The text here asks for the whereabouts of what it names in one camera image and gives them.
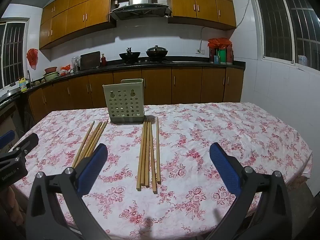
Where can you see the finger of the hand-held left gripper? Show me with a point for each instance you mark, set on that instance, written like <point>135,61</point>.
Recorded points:
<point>6,138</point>
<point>27,141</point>

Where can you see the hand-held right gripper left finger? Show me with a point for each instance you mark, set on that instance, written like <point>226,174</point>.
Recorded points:
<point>92,170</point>

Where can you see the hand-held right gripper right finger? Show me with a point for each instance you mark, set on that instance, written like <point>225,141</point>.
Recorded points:
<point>225,170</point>

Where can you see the wooden chopstick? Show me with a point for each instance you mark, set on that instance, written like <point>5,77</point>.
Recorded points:
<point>83,143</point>
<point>101,133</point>
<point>148,160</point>
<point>145,155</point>
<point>93,138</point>
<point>97,136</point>
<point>141,155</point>

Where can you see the beige perforated chopstick holder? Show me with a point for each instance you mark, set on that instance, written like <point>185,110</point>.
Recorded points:
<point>123,102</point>

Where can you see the pink floral tablecloth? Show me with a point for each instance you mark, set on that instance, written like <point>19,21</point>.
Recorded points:
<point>190,135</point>

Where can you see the yellow dish soap bottle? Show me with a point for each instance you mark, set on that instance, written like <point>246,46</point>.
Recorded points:
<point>23,85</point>

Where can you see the metal sink faucet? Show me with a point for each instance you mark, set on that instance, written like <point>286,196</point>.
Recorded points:
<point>29,78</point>

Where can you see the green plastic basin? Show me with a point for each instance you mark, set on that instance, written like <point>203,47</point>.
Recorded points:
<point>51,76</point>

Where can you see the red plastic basin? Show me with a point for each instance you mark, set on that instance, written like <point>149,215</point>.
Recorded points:
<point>51,69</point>

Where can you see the red bag on countertop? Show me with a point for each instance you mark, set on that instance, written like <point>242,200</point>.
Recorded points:
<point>65,68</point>

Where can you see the barred window beside sink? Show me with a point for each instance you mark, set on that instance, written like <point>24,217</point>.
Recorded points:
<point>12,55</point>

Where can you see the clear glass jar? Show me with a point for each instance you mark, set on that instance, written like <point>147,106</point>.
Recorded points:
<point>75,63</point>

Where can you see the wooden lower kitchen cabinets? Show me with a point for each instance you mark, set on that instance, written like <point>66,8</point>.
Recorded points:
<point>187,85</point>

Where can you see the wooden kitchen cabinets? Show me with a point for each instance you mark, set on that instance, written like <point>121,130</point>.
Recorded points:
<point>187,85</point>
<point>75,10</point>

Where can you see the dark wooden cutting board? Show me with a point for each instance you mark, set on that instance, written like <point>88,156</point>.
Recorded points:
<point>90,60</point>

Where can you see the red bottle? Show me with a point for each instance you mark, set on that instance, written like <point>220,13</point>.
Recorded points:
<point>103,60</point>

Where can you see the black kitchen countertop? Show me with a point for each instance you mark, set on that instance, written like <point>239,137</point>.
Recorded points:
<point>190,64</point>

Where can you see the red bag of bottles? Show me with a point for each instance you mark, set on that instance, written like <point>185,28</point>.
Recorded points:
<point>220,51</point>

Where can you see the gas stove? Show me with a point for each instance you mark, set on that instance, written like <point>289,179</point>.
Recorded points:
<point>145,61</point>

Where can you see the black wok with utensil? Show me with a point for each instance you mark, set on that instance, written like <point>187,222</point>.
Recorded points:
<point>129,55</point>

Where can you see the black wok with lid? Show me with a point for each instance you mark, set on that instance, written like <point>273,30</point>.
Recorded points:
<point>156,52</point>

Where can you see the white packet on windowsill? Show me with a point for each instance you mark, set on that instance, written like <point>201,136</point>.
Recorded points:
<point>302,60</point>

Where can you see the wooden upper kitchen cabinets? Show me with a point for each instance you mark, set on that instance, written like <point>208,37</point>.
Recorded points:
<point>75,10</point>

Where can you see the large barred sliding window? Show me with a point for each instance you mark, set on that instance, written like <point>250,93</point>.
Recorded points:
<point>280,22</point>

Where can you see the steel range hood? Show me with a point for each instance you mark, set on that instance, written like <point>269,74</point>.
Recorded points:
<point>141,3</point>

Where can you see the red plastic bag on wall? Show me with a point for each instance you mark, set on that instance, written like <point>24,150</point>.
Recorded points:
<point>32,57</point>

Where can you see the white wall outlet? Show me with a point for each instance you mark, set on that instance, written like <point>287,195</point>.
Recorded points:
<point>200,51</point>

